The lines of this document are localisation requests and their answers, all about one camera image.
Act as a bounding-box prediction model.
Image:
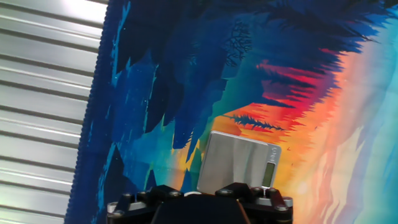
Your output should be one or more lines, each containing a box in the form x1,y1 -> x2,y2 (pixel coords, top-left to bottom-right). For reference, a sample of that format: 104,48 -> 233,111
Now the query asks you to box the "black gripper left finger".
107,185 -> 185,224

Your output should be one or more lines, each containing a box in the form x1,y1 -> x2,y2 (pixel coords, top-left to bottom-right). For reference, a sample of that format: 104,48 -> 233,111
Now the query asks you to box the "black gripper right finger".
215,182 -> 294,224

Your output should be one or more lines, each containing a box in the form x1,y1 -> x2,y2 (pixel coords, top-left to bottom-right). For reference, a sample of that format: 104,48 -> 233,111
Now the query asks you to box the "silver digital scale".
197,130 -> 282,195

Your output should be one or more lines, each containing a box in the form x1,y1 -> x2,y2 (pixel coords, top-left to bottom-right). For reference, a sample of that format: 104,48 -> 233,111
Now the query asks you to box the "colourful landscape print cloth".
63,0 -> 398,224

